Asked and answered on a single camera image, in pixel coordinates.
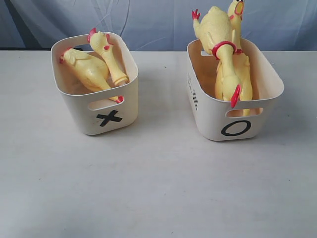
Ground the large yellow rubber chicken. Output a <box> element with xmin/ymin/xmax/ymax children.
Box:
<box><xmin>59</xmin><ymin>48</ymin><xmax>111</xmax><ymax>92</ymax></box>

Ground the white bin marked O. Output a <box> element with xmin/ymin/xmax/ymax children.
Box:
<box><xmin>186</xmin><ymin>39</ymin><xmax>284</xmax><ymax>141</ymax></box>

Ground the long yellow rubber chicken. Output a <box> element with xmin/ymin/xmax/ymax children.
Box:
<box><xmin>192</xmin><ymin>6</ymin><xmax>241</xmax><ymax>108</ymax></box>

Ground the slim yellow rubber chicken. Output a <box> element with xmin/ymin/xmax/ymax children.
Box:
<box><xmin>87</xmin><ymin>27</ymin><xmax>129</xmax><ymax>86</ymax></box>

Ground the small yellow rubber chicken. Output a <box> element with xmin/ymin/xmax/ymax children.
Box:
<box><xmin>214</xmin><ymin>0</ymin><xmax>253</xmax><ymax>117</ymax></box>

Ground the white bin marked X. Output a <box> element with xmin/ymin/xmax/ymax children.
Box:
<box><xmin>51</xmin><ymin>32</ymin><xmax>138</xmax><ymax>135</ymax></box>

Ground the blue-grey backdrop curtain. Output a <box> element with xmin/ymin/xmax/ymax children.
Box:
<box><xmin>0</xmin><ymin>0</ymin><xmax>317</xmax><ymax>51</ymax></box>

